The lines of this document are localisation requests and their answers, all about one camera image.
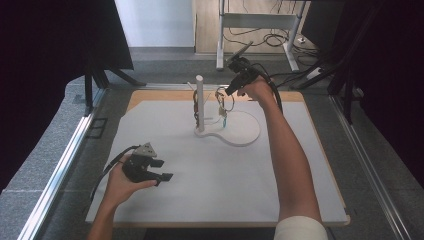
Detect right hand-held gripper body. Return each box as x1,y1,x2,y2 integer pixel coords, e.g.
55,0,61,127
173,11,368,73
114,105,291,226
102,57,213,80
226,40,262,88

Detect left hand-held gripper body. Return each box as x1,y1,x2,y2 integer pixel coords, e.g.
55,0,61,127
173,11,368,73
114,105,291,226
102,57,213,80
121,142,162,184

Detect key bunch with yellow ring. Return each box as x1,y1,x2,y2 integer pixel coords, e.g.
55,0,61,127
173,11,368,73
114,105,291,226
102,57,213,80
214,85,236,130

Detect white key stand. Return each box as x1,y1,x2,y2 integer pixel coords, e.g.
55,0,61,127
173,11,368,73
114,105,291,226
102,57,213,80
187,74,262,148

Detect person's right hand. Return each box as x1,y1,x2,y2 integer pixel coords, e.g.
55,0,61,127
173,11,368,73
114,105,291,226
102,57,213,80
237,75,276,105

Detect person's left hand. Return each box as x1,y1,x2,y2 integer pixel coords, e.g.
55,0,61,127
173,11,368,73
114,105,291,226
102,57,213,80
103,154,158,208

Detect white table sheet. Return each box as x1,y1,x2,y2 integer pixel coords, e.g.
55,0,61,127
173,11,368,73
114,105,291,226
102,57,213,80
85,99,348,225

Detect wooden board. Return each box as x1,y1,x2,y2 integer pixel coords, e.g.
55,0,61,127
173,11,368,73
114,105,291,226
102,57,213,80
84,89,352,229

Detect white power strip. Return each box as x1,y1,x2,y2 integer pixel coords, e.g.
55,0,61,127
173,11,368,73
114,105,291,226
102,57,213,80
305,66,325,81

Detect black tripod stand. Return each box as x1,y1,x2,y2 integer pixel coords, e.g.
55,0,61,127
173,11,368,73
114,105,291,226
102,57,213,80
83,56,148,118
289,0,388,125

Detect black curtain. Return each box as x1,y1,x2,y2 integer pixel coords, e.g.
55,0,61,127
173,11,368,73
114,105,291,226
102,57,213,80
333,0,424,189
0,0,135,196

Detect white sleeve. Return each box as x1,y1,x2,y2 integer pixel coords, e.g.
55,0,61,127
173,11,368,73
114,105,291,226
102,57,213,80
273,215,330,240

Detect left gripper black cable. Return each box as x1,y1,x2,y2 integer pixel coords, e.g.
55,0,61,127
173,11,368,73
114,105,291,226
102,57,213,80
89,144,142,203

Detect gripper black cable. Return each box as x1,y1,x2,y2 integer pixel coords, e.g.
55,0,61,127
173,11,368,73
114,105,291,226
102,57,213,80
89,144,142,203
251,62,284,115

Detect key bunch with brown strap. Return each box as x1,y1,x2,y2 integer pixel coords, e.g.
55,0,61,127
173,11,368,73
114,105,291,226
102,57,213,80
192,89,201,130

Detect black floor cables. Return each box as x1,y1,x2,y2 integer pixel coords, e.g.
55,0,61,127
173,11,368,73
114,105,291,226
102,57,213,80
222,0,334,88

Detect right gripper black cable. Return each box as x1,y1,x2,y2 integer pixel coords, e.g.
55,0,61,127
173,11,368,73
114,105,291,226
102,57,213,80
251,62,284,115

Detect white metal desk frame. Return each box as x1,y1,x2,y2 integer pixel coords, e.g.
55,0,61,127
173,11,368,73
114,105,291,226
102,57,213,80
215,0,308,73

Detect aluminium rail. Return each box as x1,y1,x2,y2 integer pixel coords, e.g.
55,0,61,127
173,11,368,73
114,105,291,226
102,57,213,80
327,94,415,240
16,87,108,240

